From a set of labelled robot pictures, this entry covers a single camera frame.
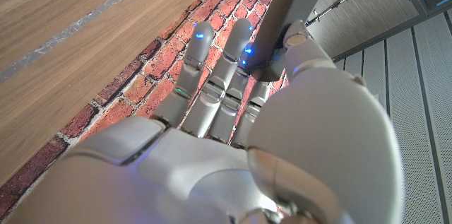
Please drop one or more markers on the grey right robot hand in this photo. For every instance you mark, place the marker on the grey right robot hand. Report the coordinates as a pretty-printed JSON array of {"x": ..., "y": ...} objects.
[{"x": 282, "y": 153}]

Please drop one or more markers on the black stapler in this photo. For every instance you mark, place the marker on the black stapler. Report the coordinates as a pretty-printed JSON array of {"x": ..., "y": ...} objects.
[{"x": 286, "y": 19}]

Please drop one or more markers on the printed red brick backdrop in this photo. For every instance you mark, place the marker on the printed red brick backdrop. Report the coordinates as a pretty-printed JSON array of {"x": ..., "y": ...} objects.
[{"x": 159, "y": 65}]

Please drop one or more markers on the dark grey door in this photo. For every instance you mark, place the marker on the dark grey door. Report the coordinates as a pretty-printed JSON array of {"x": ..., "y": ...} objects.
[{"x": 360, "y": 12}]

